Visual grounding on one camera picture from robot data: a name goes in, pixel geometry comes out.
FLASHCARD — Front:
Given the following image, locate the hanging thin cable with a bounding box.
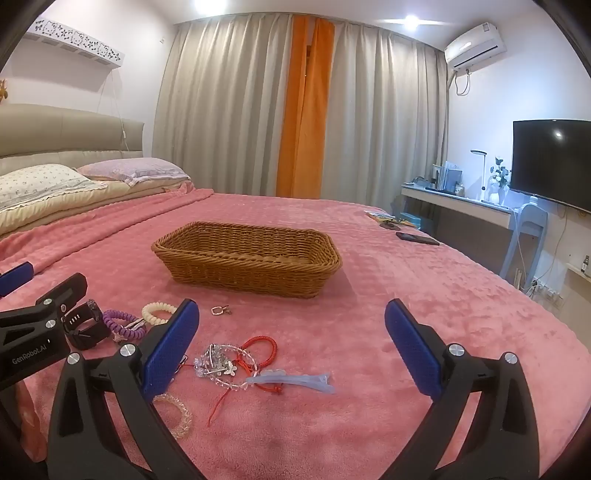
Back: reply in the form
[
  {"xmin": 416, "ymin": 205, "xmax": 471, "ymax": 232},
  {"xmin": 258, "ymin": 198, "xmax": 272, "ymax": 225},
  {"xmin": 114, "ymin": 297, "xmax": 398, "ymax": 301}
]
[{"xmin": 97, "ymin": 69, "xmax": 129, "ymax": 151}]

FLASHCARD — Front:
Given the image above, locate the light blue hair clip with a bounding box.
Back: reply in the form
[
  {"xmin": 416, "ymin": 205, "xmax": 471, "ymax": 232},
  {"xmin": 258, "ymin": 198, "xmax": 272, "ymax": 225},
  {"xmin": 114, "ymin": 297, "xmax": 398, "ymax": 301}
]
[{"xmin": 245, "ymin": 370, "xmax": 336, "ymax": 396}]

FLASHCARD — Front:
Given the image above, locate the white floral pillow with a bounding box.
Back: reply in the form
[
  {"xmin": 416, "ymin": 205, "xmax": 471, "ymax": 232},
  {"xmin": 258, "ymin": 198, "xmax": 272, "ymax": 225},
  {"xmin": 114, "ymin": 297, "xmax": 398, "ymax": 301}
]
[{"xmin": 0, "ymin": 164, "xmax": 108, "ymax": 210}]

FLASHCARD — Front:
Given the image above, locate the flower vase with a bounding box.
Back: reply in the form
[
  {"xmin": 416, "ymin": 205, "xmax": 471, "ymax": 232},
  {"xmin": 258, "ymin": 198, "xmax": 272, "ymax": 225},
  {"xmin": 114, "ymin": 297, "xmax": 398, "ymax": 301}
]
[{"xmin": 487, "ymin": 157, "xmax": 512, "ymax": 205}]

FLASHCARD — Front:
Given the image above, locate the white patterned wall shelf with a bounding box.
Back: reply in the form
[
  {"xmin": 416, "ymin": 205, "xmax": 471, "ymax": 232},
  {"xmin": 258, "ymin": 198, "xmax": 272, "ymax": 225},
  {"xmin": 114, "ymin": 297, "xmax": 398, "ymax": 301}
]
[{"xmin": 25, "ymin": 19, "xmax": 124, "ymax": 70}]

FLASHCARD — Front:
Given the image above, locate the purple pillow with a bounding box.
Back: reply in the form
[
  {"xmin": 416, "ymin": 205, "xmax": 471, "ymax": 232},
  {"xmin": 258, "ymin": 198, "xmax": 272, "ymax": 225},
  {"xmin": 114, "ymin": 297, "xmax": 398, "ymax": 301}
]
[{"xmin": 76, "ymin": 158, "xmax": 191, "ymax": 188}]

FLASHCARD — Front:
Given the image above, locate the row of books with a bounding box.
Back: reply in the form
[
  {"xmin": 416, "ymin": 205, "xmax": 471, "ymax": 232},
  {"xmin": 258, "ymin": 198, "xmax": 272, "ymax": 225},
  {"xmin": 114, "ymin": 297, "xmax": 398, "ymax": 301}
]
[{"xmin": 431, "ymin": 161, "xmax": 464, "ymax": 193}]

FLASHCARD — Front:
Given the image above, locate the black television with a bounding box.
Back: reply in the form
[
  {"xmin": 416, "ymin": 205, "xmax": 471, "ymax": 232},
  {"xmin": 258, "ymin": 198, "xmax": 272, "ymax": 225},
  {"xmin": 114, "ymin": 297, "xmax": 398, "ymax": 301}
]
[{"xmin": 509, "ymin": 119, "xmax": 591, "ymax": 213}]

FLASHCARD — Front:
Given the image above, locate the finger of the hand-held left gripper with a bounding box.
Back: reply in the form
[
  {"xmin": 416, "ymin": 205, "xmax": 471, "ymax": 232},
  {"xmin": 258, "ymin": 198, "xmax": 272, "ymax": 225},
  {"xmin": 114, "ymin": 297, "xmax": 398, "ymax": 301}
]
[
  {"xmin": 0, "ymin": 272, "xmax": 88, "ymax": 343},
  {"xmin": 0, "ymin": 261, "xmax": 35, "ymax": 297}
]

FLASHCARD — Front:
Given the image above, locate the black smartwatch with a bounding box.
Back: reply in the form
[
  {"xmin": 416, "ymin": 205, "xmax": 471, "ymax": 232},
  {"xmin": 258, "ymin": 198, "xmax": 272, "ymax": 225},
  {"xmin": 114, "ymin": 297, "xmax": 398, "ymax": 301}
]
[{"xmin": 62, "ymin": 299, "xmax": 106, "ymax": 350}]

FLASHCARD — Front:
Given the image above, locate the white air conditioner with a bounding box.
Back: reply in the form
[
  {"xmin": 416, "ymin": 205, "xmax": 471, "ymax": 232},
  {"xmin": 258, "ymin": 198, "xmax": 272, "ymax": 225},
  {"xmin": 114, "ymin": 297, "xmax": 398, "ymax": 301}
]
[{"xmin": 444, "ymin": 21, "xmax": 507, "ymax": 70}]

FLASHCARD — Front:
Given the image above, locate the crystal flower bead bracelet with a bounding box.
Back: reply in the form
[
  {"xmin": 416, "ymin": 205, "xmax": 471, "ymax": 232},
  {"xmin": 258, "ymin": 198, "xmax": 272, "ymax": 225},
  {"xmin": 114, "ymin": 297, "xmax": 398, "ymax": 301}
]
[{"xmin": 193, "ymin": 344, "xmax": 257, "ymax": 393}]

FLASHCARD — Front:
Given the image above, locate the brown wicker basket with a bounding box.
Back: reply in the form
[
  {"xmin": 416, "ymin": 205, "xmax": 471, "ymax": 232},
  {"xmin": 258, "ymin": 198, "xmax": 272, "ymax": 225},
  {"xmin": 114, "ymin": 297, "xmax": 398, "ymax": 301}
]
[{"xmin": 151, "ymin": 222, "xmax": 343, "ymax": 299}]

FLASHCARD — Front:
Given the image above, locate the purple spiral hair tie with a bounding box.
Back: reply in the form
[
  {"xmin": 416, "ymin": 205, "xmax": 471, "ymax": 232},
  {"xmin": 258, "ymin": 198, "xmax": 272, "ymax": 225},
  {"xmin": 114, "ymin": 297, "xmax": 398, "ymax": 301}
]
[{"xmin": 102, "ymin": 309, "xmax": 146, "ymax": 341}]

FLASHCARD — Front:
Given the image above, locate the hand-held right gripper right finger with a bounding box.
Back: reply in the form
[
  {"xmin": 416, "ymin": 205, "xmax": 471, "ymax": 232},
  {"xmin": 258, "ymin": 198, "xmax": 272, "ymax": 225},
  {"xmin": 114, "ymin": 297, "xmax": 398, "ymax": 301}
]
[{"xmin": 385, "ymin": 298, "xmax": 541, "ymax": 480}]

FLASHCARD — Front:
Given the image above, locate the white desk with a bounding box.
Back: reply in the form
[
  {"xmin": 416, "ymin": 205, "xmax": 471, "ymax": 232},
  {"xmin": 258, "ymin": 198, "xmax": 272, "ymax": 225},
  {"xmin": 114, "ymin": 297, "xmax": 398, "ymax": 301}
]
[{"xmin": 400, "ymin": 182, "xmax": 522, "ymax": 232}]

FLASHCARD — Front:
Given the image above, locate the pink blanket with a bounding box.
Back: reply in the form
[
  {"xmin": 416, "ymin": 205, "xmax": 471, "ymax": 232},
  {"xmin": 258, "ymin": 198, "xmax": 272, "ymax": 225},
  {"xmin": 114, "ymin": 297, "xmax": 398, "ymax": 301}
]
[{"xmin": 0, "ymin": 191, "xmax": 591, "ymax": 480}]

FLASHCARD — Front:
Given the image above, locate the beige padded headboard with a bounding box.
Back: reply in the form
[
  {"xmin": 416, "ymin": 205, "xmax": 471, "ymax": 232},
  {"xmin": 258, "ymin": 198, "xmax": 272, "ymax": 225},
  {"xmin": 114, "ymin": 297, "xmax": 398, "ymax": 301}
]
[{"xmin": 0, "ymin": 104, "xmax": 145, "ymax": 178}]

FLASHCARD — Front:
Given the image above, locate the pink snap hair clip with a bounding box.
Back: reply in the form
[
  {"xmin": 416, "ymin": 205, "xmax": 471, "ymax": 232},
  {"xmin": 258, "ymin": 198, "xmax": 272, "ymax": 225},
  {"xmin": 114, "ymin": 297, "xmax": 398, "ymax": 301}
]
[{"xmin": 113, "ymin": 323, "xmax": 147, "ymax": 345}]

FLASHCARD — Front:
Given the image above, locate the thin red string bracelet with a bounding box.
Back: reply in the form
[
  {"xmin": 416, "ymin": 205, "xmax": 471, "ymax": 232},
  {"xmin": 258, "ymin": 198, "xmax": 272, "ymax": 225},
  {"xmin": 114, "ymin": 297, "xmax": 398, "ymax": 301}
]
[{"xmin": 207, "ymin": 351, "xmax": 259, "ymax": 425}]

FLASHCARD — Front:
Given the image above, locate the white power strip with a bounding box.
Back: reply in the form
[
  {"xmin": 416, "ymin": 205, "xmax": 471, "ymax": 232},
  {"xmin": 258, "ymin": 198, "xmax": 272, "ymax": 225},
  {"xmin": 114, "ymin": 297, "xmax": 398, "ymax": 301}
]
[{"xmin": 531, "ymin": 277, "xmax": 567, "ymax": 311}]

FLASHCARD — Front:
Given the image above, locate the person's left hand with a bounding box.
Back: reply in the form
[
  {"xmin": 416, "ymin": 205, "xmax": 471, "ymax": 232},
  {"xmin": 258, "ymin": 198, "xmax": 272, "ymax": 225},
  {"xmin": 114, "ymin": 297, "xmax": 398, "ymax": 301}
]
[{"xmin": 16, "ymin": 382, "xmax": 48, "ymax": 462}]

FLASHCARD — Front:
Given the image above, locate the white desk lamp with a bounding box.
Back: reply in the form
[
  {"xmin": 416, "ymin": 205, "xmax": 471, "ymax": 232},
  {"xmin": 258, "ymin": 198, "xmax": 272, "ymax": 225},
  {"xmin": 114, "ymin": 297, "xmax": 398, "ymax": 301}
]
[{"xmin": 470, "ymin": 149, "xmax": 491, "ymax": 202}]

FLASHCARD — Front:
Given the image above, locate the beige curtain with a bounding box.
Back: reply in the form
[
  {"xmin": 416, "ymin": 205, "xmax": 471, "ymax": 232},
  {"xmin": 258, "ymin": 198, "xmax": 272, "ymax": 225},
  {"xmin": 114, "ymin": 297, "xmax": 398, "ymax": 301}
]
[
  {"xmin": 321, "ymin": 21, "xmax": 451, "ymax": 216},
  {"xmin": 152, "ymin": 13, "xmax": 297, "ymax": 197}
]

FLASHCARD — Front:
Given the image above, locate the black smartphone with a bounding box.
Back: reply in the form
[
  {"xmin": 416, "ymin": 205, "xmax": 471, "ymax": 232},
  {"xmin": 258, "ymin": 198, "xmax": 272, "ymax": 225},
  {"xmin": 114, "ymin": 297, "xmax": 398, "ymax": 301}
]
[{"xmin": 396, "ymin": 232, "xmax": 441, "ymax": 246}]

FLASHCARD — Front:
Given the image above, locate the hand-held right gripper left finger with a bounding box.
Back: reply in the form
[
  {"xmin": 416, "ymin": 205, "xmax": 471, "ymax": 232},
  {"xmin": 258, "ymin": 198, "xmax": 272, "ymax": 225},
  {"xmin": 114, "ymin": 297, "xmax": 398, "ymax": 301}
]
[{"xmin": 46, "ymin": 298, "xmax": 218, "ymax": 480}]

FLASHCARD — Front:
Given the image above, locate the cream spiral hair tie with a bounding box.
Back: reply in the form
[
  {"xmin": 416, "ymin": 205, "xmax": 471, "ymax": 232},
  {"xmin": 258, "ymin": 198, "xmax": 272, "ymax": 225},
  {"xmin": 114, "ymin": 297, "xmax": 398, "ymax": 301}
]
[{"xmin": 141, "ymin": 302, "xmax": 178, "ymax": 326}]

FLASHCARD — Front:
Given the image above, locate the light blue chair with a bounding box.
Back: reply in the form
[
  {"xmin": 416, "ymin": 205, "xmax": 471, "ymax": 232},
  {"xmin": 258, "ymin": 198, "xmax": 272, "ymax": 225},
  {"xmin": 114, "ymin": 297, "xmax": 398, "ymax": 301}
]
[{"xmin": 499, "ymin": 196, "xmax": 550, "ymax": 288}]

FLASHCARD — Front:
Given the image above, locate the beige quilt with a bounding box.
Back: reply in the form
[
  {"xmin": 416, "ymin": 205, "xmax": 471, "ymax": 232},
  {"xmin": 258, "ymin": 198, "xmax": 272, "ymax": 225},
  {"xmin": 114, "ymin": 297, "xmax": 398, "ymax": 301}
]
[{"xmin": 0, "ymin": 178, "xmax": 195, "ymax": 239}]

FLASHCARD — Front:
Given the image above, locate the orange curtain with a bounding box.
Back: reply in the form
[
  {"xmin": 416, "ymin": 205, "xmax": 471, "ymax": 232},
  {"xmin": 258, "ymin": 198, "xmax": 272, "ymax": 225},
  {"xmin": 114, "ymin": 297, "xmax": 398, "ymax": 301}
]
[{"xmin": 276, "ymin": 16, "xmax": 336, "ymax": 199}]

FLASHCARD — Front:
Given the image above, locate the clear bead bracelet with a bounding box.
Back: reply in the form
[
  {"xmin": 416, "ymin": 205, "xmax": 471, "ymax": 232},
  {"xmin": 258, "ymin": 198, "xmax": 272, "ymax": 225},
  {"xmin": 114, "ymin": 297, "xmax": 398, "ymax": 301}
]
[{"xmin": 152, "ymin": 393, "xmax": 194, "ymax": 440}]

